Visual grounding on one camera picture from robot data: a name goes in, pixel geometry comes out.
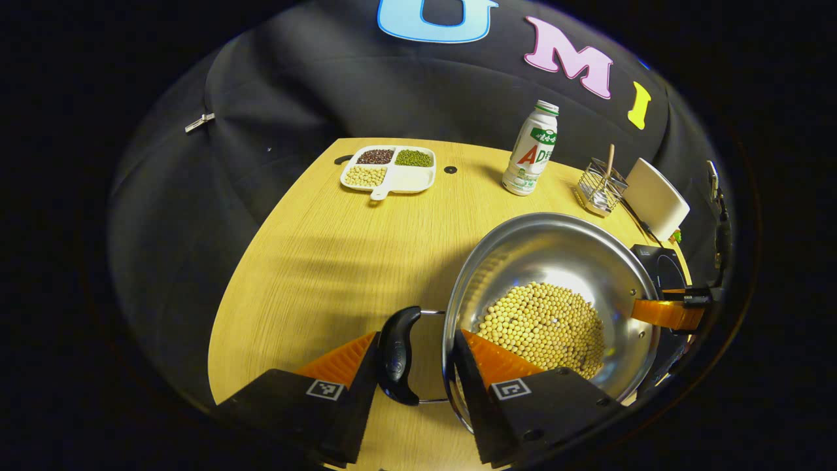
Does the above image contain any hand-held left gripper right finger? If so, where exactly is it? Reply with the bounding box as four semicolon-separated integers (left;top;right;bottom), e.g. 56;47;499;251
453;329;628;468

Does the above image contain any white bottle with green label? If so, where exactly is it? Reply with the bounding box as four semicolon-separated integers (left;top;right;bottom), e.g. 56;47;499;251
502;99;560;197

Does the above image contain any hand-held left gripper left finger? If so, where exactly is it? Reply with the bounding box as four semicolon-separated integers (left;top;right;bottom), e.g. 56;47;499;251
213;330;381;468

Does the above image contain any white toaster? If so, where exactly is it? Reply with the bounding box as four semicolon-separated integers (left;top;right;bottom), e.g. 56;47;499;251
621;158;691;241

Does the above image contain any steel pot with soybeans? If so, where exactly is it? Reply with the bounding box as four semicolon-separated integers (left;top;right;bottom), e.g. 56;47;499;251
377;211;662;436

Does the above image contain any white divided dish of beans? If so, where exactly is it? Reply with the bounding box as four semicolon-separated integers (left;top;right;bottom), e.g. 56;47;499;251
339;145;437;201

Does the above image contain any wire mesh utensil holder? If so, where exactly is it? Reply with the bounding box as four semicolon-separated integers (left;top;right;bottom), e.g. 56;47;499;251
577;158;628;217

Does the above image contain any black backdrop cloth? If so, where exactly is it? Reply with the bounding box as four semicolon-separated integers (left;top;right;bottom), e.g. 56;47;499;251
108;0;726;406

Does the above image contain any black induction cooktop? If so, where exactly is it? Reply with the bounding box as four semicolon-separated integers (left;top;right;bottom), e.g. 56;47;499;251
631;244;691;393

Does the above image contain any black toaster cable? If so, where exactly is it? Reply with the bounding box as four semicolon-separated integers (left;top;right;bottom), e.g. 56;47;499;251
620;198;664;246

